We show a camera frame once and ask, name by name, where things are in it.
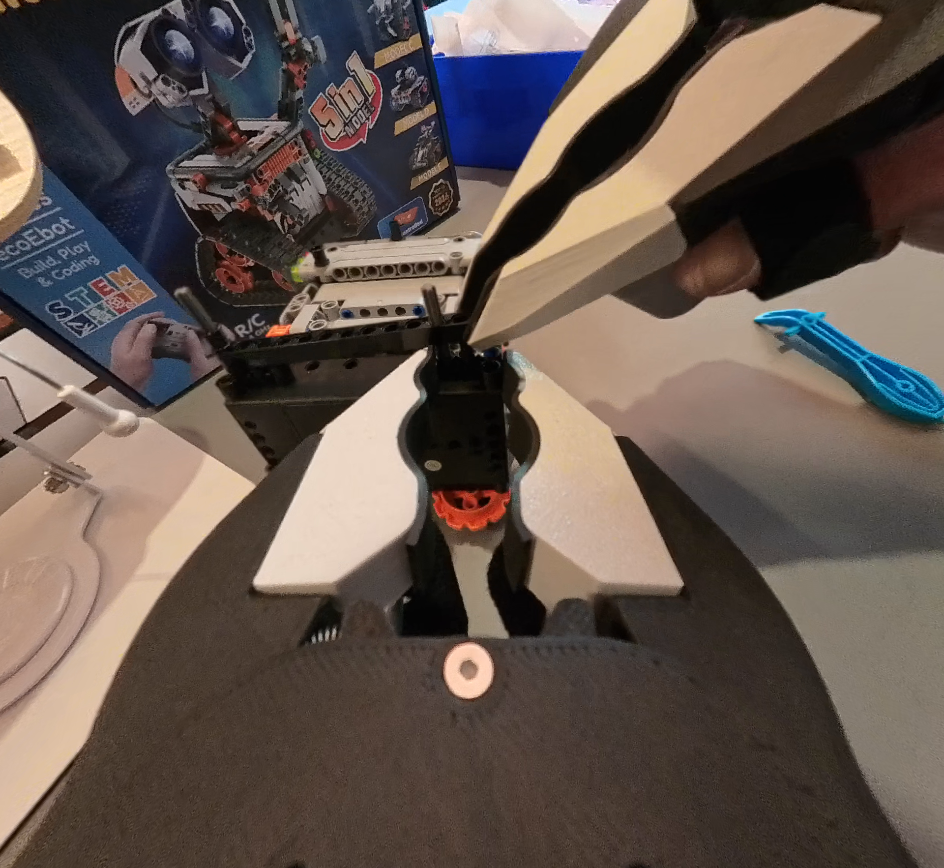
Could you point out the light blue plastic tool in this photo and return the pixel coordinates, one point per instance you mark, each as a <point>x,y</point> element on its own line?
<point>877,381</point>

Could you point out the person's right hand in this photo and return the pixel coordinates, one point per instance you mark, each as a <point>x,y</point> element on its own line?
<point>804,233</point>

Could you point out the building block robot chassis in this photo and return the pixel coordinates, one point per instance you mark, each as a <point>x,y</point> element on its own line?
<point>383,270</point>

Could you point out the long black holed beam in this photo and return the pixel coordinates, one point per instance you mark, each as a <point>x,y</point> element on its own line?
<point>332,346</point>

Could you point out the dark grey axle rod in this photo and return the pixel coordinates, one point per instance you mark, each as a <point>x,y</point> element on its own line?
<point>197,318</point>

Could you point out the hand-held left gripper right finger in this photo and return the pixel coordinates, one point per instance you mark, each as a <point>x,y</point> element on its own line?
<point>597,506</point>

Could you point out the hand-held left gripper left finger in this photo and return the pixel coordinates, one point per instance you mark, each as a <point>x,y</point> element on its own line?
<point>346,506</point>

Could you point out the blue plastic bin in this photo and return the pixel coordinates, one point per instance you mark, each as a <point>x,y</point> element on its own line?
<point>479,108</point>

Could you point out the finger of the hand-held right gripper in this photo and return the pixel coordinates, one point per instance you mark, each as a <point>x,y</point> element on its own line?
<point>590,93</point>
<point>664,182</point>

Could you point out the white paper sheets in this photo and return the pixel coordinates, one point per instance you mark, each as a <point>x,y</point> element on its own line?
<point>509,5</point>

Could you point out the blue robot kit box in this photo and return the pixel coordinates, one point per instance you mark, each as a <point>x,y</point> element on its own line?
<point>96,108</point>

